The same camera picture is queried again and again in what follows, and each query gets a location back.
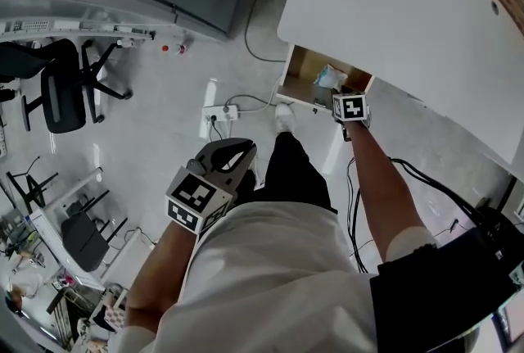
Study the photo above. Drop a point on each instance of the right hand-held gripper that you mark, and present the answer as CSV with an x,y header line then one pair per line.
x,y
352,107

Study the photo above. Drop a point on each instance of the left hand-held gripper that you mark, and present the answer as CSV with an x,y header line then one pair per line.
x,y
192,195

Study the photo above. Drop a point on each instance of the white plastic bag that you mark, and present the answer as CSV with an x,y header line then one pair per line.
x,y
329,75

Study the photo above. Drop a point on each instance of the white wooden drawer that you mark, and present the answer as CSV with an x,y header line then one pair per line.
x,y
303,87

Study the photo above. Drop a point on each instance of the person's left forearm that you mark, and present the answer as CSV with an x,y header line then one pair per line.
x,y
159,273

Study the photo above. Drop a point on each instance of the person's right forearm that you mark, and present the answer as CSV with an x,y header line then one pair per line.
x,y
380,187

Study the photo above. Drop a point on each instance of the person's white shoe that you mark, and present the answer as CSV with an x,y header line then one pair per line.
x,y
285,120

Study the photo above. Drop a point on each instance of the white power strip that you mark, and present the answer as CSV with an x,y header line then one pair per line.
x,y
221,113

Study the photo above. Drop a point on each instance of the person's black trousers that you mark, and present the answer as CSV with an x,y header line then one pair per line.
x,y
290,171

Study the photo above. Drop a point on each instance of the white desk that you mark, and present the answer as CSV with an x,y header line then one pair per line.
x,y
389,15

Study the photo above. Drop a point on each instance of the large black router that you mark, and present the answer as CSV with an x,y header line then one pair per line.
x,y
84,241

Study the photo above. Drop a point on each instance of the person's white shirt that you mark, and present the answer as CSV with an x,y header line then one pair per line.
x,y
278,281

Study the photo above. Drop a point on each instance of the red-capped plastic bottle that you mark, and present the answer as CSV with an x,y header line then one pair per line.
x,y
178,49

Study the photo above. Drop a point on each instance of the black office chair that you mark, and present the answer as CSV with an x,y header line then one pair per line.
x,y
61,97

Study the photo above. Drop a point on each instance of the black bag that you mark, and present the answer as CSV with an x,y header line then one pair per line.
x,y
442,294

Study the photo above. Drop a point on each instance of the white metal shelf rack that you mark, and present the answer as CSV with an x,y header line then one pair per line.
x,y
41,24

